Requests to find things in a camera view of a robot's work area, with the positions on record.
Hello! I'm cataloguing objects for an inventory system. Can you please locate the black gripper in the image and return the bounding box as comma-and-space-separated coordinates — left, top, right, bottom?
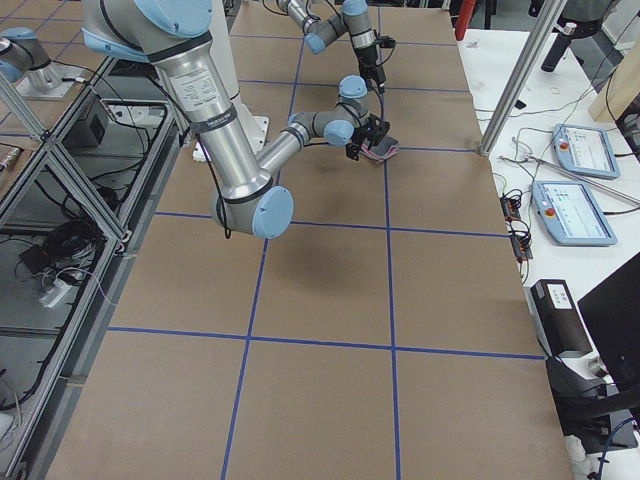
355, 45, 386, 93
355, 122, 385, 147

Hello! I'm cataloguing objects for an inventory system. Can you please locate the pink and grey towel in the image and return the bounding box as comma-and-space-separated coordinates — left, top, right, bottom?
360, 137, 399, 165

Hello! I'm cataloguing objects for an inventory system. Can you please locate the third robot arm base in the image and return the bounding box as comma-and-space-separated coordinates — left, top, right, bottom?
1, 27, 84, 101

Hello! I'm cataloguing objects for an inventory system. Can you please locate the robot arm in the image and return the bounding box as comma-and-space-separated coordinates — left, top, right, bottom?
276, 0, 396, 95
82, 1, 389, 239

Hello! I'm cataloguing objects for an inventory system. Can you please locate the black bottle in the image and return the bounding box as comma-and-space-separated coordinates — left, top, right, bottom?
541, 22, 577, 72

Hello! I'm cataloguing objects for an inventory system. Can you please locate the near teach pendant tablet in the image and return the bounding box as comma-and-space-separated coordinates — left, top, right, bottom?
531, 180, 617, 247

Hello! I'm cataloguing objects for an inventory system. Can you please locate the teach pendant tablet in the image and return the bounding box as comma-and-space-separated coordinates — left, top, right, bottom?
531, 180, 617, 247
552, 123, 620, 179

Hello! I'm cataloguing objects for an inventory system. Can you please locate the far teach pendant tablet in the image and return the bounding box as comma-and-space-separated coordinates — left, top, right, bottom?
552, 123, 620, 179

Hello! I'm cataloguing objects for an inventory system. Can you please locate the black desktop box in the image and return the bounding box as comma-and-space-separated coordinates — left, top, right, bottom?
530, 279, 593, 358

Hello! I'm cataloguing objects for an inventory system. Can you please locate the black monitor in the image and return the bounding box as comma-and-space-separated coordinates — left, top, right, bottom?
578, 254, 639, 386

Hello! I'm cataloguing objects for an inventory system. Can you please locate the white pedestal column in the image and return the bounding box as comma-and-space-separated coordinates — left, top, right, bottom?
209, 1, 269, 159

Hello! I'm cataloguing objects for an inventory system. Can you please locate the aluminium frame post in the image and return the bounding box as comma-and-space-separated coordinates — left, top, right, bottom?
478, 0, 567, 157

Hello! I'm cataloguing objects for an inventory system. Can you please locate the aluminium side frame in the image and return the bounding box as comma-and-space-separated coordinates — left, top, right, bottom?
1, 60, 182, 479

